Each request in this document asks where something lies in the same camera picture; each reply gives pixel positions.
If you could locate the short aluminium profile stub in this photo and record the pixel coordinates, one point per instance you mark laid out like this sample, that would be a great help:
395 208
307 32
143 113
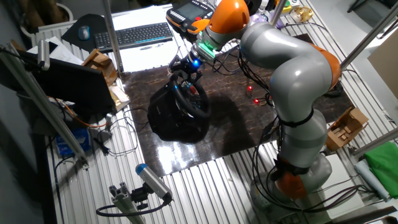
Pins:
124 202

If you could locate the open cardboard box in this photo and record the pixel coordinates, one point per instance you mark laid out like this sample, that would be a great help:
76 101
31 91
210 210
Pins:
102 63

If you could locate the flat brown cardboard sheet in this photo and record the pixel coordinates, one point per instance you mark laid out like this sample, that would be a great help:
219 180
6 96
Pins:
385 65

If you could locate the upright aluminium frame post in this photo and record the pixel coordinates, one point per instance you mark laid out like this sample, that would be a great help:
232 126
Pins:
112 37

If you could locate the small board with red LED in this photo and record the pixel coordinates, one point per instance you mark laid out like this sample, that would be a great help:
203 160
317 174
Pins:
249 89
256 101

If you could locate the loose white paper sheets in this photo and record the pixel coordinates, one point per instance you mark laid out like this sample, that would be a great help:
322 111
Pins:
63 54

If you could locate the white paper roll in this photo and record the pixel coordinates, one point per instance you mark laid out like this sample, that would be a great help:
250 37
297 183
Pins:
371 179

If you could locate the black camera ball mount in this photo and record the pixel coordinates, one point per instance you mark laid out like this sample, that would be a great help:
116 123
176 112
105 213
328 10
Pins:
140 196

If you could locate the round silver post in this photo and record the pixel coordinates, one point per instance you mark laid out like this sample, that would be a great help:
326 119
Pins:
278 12

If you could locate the grey blue computer mouse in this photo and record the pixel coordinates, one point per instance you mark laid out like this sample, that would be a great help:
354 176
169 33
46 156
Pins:
84 32

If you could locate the orange black teach pendant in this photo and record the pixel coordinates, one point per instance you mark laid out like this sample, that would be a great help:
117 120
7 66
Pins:
186 12

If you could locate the shiny gold object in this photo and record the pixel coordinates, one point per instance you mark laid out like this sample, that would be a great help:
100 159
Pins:
303 14

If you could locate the white round chair frame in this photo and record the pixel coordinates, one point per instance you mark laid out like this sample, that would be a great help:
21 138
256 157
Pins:
71 14

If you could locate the large white paper sheet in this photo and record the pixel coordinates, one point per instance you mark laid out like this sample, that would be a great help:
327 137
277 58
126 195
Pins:
146 59

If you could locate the black Logitech wheel base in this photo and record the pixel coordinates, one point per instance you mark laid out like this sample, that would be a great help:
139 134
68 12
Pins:
164 118

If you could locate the dark metal bar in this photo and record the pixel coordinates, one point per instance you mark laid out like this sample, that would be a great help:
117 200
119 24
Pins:
367 216

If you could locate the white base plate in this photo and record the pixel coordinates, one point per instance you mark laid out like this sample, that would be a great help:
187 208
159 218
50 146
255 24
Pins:
345 174

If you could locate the green cloth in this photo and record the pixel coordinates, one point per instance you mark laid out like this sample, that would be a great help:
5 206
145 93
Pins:
384 165

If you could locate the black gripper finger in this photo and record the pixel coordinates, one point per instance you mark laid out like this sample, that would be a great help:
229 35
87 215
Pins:
174 70
194 77

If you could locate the silver cylindrical webcam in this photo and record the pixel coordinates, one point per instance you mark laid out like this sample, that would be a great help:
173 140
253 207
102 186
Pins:
43 54

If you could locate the silver camera with blue cap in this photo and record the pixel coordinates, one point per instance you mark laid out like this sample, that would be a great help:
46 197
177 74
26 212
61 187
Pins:
152 180

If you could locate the yellow green button box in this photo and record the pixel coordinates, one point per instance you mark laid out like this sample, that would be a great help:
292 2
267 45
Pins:
286 6

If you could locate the green wrist adapter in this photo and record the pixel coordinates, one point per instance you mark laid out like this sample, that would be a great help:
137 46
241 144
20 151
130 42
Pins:
206 49

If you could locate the blue cardboard box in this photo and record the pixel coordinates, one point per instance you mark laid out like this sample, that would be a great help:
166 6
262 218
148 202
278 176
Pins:
63 149

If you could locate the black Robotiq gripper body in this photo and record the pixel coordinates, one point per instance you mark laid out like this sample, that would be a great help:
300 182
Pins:
189 66

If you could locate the dark brown marble mat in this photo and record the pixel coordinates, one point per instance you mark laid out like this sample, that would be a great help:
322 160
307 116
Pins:
236 118

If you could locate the black gaming steering wheel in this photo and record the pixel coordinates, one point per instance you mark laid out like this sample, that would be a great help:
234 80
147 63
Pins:
191 99

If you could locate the black computer keyboard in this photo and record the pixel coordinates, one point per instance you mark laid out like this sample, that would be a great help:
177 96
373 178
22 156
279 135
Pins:
133 35

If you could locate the black mouse pad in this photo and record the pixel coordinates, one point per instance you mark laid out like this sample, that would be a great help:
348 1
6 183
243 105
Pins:
73 37

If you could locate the white gold packet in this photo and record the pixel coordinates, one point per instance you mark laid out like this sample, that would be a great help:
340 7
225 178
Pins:
119 98

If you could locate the long aluminium frame beam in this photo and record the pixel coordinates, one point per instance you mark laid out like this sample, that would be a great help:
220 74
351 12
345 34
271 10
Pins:
376 141
46 109
370 35

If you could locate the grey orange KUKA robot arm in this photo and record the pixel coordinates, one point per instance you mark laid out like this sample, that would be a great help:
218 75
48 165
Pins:
298 77

